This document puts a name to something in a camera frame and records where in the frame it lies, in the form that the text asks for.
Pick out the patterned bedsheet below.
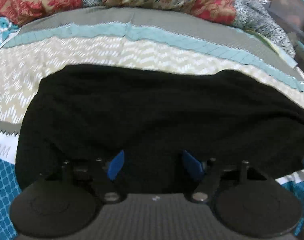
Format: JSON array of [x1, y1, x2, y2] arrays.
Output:
[[0, 7, 304, 239]]

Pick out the teal lattice pillow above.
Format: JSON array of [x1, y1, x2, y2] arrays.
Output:
[[0, 17, 20, 48]]

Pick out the black pants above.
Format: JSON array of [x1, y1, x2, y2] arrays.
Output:
[[15, 65, 304, 193]]

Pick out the clear plastic storage bin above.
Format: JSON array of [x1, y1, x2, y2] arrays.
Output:
[[265, 0, 304, 43]]

